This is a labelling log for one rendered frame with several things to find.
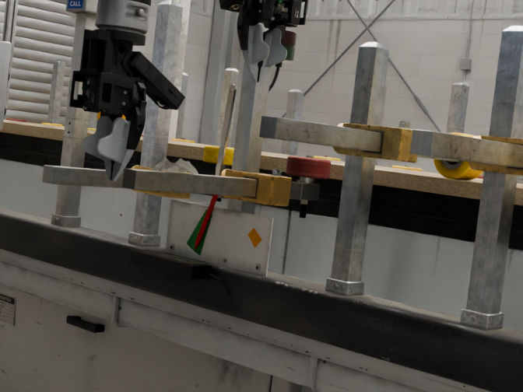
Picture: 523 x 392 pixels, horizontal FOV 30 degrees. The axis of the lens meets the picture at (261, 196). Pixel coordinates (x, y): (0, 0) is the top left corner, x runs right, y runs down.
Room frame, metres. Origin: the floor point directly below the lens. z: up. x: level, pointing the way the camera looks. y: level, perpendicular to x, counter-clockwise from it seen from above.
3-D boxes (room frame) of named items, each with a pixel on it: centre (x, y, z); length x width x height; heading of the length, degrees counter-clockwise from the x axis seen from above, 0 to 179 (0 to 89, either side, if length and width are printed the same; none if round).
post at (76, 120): (2.07, 0.41, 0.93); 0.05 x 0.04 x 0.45; 47
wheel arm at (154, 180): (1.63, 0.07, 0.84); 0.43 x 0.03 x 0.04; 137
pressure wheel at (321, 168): (1.79, -0.08, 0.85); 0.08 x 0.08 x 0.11
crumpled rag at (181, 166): (1.55, 0.14, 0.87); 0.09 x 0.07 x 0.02; 137
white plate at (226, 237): (1.73, 0.07, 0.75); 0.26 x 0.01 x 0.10; 47
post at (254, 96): (1.72, 0.03, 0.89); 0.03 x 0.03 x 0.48; 47
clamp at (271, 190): (1.71, 0.02, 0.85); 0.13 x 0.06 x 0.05; 47
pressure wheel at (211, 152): (1.98, 0.09, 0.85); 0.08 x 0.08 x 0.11
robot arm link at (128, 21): (1.41, 0.23, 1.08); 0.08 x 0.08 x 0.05
